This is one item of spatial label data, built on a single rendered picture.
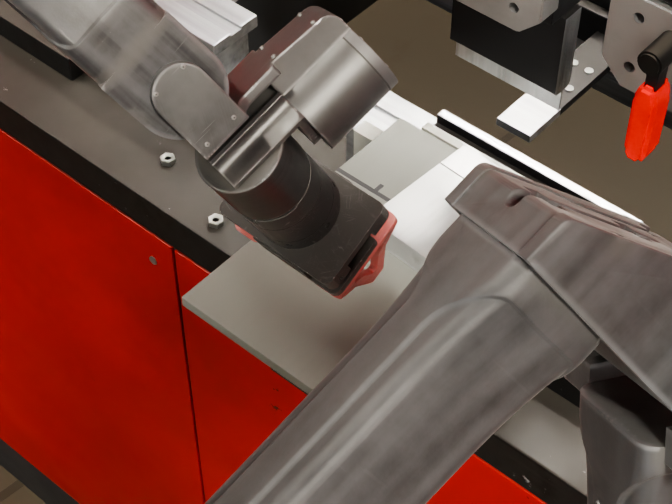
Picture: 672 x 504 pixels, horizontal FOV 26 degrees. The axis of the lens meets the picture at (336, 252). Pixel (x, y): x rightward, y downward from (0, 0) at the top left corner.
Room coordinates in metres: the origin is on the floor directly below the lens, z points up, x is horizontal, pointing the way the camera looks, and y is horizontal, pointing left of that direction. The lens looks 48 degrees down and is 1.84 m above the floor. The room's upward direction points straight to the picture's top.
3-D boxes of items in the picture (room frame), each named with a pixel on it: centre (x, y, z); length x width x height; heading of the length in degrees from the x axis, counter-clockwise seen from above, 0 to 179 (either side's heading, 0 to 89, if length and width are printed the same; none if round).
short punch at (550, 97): (0.86, -0.13, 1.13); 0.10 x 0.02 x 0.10; 49
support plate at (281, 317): (0.75, -0.04, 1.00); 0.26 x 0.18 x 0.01; 139
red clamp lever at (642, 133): (0.71, -0.21, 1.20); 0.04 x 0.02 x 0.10; 139
